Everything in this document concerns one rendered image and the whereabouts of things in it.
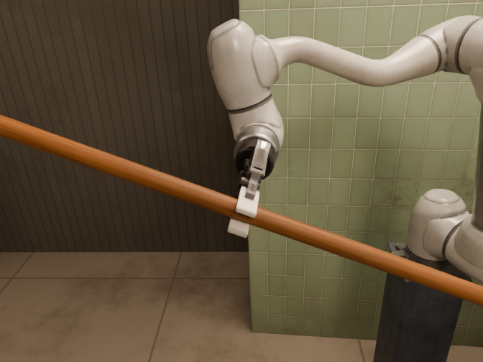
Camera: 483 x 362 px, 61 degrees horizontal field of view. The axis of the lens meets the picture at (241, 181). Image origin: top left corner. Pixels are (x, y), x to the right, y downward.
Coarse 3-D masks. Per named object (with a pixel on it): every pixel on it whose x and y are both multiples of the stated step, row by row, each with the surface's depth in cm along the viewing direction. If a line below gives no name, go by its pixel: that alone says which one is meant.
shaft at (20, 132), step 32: (0, 128) 59; (32, 128) 60; (96, 160) 60; (128, 160) 61; (192, 192) 60; (256, 224) 62; (288, 224) 61; (352, 256) 62; (384, 256) 62; (448, 288) 63; (480, 288) 63
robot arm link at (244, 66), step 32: (224, 32) 78; (224, 64) 79; (256, 64) 80; (288, 64) 87; (320, 64) 89; (352, 64) 91; (384, 64) 95; (416, 64) 97; (224, 96) 84; (256, 96) 82
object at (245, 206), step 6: (240, 192) 63; (258, 192) 64; (240, 198) 61; (246, 198) 61; (258, 198) 63; (240, 204) 60; (246, 204) 60; (252, 204) 61; (240, 210) 59; (246, 210) 59; (252, 210) 59; (252, 216) 59
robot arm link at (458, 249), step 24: (480, 24) 91; (480, 48) 89; (480, 72) 91; (480, 96) 95; (480, 120) 100; (480, 144) 102; (480, 168) 105; (480, 192) 108; (480, 216) 112; (456, 240) 122; (480, 240) 113; (456, 264) 125; (480, 264) 115
